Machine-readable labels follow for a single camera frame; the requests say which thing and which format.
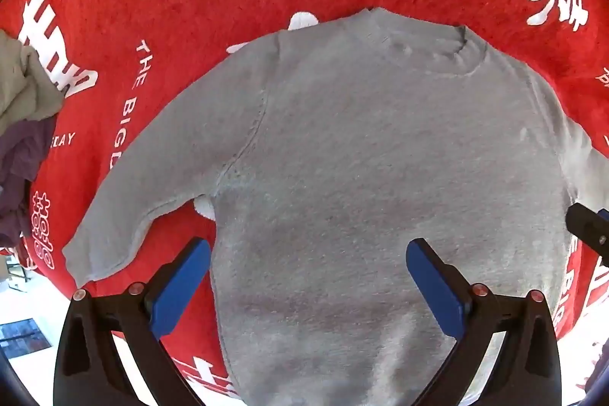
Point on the dark purple garment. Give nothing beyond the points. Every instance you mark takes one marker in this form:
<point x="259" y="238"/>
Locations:
<point x="21" y="163"/>

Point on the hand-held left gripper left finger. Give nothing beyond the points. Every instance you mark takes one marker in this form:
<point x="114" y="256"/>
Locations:
<point x="180" y="287"/>

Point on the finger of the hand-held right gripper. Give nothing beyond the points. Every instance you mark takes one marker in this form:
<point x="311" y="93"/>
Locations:
<point x="590" y="230"/>

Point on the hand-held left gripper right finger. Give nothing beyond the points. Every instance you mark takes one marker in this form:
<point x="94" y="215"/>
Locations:
<point x="437" y="287"/>

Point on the grey sweater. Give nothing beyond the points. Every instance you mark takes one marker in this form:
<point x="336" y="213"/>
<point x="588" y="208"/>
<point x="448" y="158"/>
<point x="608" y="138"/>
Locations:
<point x="361" y="177"/>

